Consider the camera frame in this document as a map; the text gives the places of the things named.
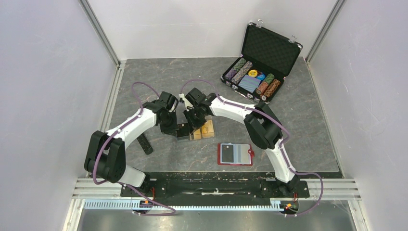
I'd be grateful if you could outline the gold VIP card stack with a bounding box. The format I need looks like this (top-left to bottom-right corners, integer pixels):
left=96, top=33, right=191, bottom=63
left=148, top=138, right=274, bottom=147
left=201, top=120, right=215, bottom=139

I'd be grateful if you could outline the single black VIP card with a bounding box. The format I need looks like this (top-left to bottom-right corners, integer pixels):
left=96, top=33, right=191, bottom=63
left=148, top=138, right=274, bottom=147
left=220, top=144, right=234, bottom=163

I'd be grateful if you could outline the red leather card holder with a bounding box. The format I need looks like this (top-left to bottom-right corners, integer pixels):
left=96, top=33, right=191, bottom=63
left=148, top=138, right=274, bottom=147
left=217, top=143, right=255, bottom=166

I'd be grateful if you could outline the clear acrylic card tray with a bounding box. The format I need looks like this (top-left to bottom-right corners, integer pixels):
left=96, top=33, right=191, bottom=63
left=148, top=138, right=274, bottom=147
left=176, top=119, right=215, bottom=141

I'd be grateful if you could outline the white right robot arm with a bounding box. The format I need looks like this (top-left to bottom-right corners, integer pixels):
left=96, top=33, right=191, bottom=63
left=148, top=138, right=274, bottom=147
left=179, top=88, right=299, bottom=196

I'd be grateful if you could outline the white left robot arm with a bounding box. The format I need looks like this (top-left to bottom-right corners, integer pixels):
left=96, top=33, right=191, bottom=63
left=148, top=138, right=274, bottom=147
left=84, top=91, right=179, bottom=196

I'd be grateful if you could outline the black VIP card stack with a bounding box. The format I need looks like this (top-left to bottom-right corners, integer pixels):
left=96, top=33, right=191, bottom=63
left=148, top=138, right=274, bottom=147
left=176, top=123, right=190, bottom=141

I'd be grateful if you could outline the gold card stack middle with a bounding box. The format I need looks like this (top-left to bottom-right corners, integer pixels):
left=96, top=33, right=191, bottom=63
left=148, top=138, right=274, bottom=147
left=190, top=128, right=202, bottom=141

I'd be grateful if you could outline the blue playing card deck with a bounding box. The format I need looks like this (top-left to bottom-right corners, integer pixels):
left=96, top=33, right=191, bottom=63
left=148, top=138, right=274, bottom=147
left=238, top=75, right=262, bottom=93

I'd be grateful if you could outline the yellow dealer button chip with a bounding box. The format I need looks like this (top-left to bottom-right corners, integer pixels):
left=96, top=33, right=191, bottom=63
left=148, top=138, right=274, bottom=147
left=248, top=69, right=258, bottom=77

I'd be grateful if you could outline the black poker chip case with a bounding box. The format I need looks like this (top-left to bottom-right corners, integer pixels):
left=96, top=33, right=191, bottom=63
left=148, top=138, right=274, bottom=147
left=220, top=20, right=303, bottom=103

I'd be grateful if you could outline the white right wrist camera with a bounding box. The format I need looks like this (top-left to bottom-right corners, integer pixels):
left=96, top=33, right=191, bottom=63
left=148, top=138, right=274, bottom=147
left=179, top=93, right=193, bottom=111

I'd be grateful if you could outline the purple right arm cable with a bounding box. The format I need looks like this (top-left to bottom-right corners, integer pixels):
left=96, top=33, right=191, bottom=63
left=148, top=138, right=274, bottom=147
left=179, top=79, right=324, bottom=218

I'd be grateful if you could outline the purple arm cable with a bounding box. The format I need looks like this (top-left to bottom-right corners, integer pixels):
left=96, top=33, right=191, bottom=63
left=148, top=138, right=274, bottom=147
left=92, top=82, right=177, bottom=218
left=179, top=79, right=324, bottom=218

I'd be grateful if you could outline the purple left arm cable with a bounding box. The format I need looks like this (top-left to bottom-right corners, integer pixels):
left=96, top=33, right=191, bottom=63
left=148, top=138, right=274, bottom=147
left=92, top=82, right=177, bottom=218

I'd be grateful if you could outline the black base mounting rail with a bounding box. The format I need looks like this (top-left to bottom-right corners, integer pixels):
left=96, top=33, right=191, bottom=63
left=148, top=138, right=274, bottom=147
left=89, top=170, right=343, bottom=206

